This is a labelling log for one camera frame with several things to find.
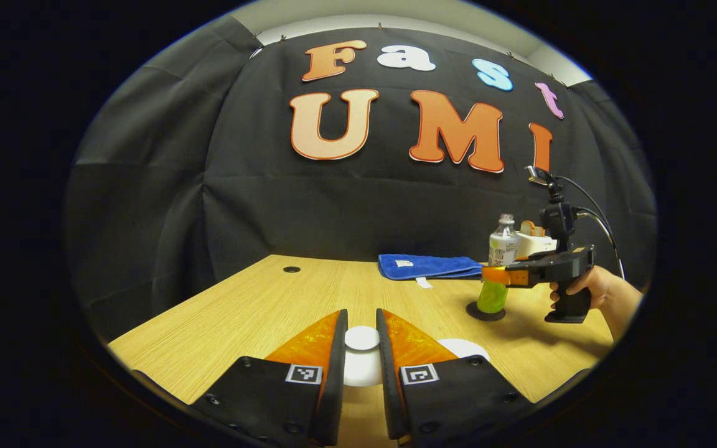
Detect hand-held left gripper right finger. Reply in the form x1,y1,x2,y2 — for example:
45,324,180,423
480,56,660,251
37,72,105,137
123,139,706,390
376,307,537,444

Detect white toaster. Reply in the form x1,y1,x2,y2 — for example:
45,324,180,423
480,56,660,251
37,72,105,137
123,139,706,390
516,231,558,259

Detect blue towel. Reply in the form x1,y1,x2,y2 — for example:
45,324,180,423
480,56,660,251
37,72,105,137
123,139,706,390
378,253,484,289

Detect black backdrop cloth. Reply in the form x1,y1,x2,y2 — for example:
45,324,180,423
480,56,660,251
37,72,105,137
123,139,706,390
65,25,658,343

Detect white teacup lid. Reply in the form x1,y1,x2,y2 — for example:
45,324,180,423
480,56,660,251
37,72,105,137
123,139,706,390
343,325,384,388

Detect black cable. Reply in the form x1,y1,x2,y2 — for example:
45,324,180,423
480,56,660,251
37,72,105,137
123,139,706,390
555,175,614,240
575,208,626,281

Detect white teacup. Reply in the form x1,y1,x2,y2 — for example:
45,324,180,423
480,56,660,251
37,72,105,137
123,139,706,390
438,338,491,363

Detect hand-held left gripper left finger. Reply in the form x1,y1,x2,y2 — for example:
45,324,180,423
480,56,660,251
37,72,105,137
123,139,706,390
190,309,349,447

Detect dark round coaster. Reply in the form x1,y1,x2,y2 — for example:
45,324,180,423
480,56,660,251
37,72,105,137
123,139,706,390
466,301,507,322

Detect clear water bottle white label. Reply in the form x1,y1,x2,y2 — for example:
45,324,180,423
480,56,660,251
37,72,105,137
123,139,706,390
477,213,520,314

